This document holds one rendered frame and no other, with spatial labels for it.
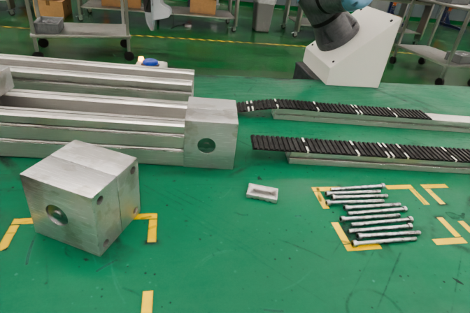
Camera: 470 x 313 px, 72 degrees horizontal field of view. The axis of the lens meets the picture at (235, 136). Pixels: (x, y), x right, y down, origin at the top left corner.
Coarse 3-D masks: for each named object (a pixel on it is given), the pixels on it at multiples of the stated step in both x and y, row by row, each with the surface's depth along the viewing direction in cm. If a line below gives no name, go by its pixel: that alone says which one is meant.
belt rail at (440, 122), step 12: (300, 120) 79; (312, 120) 80; (324, 120) 80; (336, 120) 80; (348, 120) 80; (360, 120) 81; (372, 120) 81; (384, 120) 81; (396, 120) 81; (408, 120) 81; (420, 120) 81; (432, 120) 81; (444, 120) 82; (456, 120) 82; (468, 120) 83; (468, 132) 84
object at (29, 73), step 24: (24, 72) 67; (48, 72) 68; (72, 72) 69; (96, 72) 75; (120, 72) 75; (144, 72) 76; (168, 72) 76; (192, 72) 77; (144, 96) 71; (168, 96) 71; (192, 96) 78
